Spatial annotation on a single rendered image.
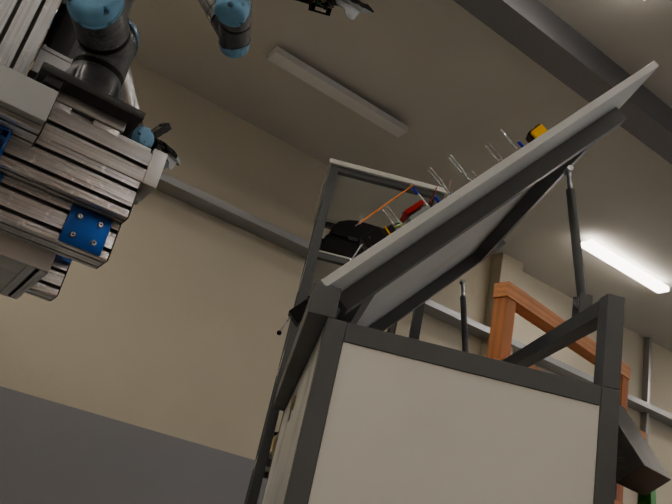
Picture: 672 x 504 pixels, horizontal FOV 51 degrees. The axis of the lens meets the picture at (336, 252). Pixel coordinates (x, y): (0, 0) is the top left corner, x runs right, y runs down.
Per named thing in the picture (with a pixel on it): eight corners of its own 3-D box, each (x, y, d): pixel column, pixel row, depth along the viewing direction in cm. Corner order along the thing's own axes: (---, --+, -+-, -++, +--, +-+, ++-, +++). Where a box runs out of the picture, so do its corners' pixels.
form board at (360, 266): (283, 393, 247) (280, 389, 247) (492, 245, 280) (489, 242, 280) (326, 287, 138) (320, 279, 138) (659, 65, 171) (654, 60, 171)
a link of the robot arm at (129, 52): (127, 94, 165) (145, 49, 170) (119, 59, 153) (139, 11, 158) (77, 80, 165) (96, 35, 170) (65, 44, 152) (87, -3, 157)
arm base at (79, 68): (57, 76, 146) (74, 39, 150) (41, 104, 158) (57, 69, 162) (125, 111, 153) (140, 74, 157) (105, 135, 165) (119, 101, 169)
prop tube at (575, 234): (579, 306, 160) (566, 186, 172) (574, 310, 163) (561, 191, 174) (592, 307, 161) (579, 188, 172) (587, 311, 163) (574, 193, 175)
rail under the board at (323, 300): (307, 311, 136) (315, 281, 138) (272, 408, 244) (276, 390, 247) (335, 318, 136) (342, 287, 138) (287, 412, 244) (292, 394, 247)
